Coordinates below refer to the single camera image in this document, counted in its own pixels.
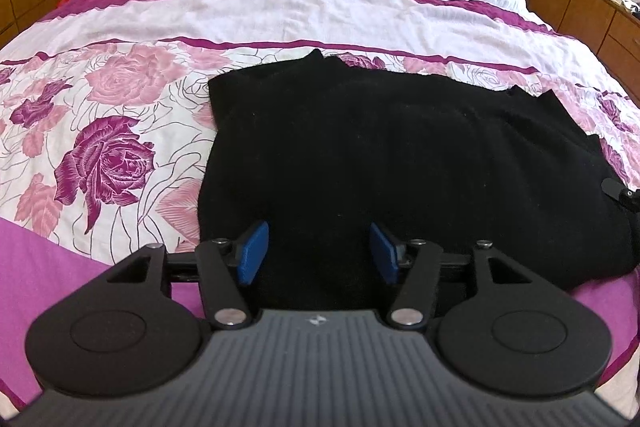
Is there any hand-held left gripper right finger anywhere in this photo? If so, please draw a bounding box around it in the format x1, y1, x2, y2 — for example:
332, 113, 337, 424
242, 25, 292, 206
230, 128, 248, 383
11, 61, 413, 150
368, 222, 537, 331

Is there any yellow wooden dresser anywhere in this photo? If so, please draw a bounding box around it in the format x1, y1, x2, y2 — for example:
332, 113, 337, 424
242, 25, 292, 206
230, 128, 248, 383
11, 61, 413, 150
506, 0, 640, 84

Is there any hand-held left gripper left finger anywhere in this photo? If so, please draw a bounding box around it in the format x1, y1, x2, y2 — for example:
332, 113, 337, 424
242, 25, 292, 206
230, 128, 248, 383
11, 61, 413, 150
107, 221, 271, 332

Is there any black sweater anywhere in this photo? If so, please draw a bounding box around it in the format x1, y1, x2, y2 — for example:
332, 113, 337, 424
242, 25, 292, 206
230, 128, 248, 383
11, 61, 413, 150
197, 48, 640, 314

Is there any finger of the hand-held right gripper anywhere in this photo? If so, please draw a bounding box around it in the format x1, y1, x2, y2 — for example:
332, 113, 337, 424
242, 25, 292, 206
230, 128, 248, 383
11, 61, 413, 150
601, 177, 640, 210

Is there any purple floral bed blanket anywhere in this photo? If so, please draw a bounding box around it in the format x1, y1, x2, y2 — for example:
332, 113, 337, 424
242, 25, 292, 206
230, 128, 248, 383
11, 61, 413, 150
0, 0, 640, 424

